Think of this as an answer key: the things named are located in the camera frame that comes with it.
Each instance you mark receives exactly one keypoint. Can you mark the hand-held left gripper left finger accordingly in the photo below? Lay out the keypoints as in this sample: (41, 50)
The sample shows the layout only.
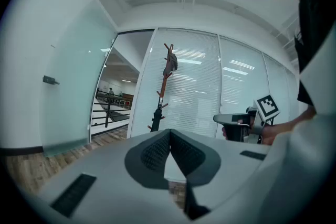
(105, 170)

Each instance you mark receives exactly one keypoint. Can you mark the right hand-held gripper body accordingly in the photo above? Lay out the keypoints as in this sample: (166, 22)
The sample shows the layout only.
(266, 107)

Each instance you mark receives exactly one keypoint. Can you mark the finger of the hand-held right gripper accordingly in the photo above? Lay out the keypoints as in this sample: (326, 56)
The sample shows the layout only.
(228, 118)

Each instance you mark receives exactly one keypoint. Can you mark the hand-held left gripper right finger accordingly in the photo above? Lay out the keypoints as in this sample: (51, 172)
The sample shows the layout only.
(225, 165)

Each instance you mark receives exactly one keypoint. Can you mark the brown wooden coat rack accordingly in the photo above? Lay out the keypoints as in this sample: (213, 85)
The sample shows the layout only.
(164, 86)

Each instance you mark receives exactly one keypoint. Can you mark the person's right forearm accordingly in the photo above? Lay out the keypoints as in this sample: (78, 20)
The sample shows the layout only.
(288, 126)

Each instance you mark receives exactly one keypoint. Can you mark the black metal stair railing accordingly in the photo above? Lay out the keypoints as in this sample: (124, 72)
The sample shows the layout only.
(110, 111)

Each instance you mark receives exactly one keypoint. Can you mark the grey baseball cap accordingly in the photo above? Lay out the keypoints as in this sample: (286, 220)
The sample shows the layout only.
(172, 64)

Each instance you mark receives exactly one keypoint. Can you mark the frosted glass door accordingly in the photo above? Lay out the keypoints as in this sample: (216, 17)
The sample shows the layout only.
(76, 81)

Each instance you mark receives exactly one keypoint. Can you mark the person's black clothing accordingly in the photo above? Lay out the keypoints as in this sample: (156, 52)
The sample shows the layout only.
(315, 21)

